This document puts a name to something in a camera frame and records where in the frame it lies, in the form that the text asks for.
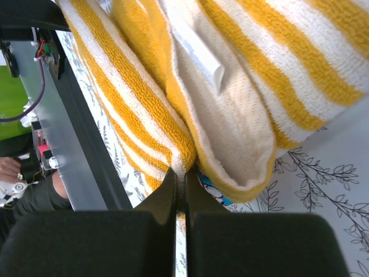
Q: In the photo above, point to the person in dark clothing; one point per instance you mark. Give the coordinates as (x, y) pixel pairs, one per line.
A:
(46, 196)

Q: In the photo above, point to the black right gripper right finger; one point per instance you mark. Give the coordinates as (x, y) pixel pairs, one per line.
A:
(222, 243)

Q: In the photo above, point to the yellow striped towel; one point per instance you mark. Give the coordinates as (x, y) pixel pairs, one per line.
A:
(228, 86)

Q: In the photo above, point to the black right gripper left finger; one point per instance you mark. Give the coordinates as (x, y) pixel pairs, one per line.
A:
(136, 242)

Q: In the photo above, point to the aluminium frame rail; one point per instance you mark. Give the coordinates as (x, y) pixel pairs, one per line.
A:
(77, 177)

